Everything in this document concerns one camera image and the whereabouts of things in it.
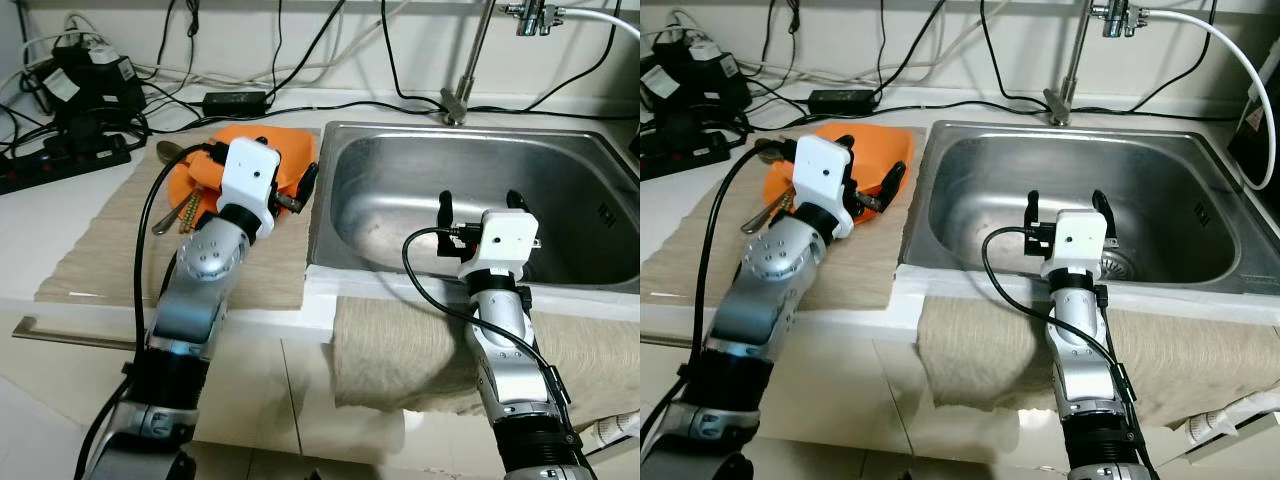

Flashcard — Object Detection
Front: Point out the beige woven counter mat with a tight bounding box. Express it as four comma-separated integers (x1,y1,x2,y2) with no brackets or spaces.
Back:
640,127,922,312
35,127,322,312

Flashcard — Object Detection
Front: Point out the black wall power cable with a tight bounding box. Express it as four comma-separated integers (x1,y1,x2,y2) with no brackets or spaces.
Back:
379,0,446,111
978,0,1049,111

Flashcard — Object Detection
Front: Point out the white faucet hose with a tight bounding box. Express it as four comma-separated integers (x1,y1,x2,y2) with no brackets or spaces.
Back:
1140,7,1264,192
555,7,641,42

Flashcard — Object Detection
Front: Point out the beige hanging towel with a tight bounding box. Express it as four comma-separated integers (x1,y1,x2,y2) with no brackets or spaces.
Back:
330,294,641,417
917,294,1280,430

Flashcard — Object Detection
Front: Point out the steel faucet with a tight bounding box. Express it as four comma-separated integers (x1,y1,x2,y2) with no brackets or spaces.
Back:
440,0,561,127
1043,0,1147,127

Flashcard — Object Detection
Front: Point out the black power strip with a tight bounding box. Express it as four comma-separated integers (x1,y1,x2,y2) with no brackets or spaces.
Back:
640,130,732,182
0,133,132,197

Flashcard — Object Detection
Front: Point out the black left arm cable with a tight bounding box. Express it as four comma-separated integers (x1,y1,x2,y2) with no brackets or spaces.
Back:
690,150,802,433
75,150,217,480

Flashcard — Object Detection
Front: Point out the stainless steel sink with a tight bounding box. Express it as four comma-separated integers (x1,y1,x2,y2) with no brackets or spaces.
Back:
308,121,641,297
898,119,1280,299

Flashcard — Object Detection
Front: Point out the black power adapter brick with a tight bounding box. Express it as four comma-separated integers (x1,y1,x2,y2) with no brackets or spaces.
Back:
203,90,272,114
808,90,880,114

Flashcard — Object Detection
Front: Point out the black battery charger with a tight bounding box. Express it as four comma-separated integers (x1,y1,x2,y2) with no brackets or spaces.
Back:
38,33,148,128
643,28,748,127

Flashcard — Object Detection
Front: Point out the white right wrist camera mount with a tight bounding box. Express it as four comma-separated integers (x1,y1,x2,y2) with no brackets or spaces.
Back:
457,208,542,282
1039,209,1110,282

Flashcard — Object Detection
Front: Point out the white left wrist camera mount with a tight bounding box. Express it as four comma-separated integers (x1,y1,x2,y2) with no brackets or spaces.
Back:
217,139,282,242
789,134,854,242

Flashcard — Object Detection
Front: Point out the white plastic pipe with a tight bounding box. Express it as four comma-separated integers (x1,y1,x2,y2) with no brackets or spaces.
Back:
1184,394,1280,452
598,408,641,443

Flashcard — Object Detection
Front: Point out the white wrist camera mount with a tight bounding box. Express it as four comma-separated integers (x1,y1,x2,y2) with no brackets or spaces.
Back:
789,134,854,242
1039,209,1110,282
217,139,282,242
457,208,542,282

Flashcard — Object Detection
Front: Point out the large orange plate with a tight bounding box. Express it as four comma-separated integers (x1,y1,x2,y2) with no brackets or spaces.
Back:
764,150,887,227
165,150,301,213

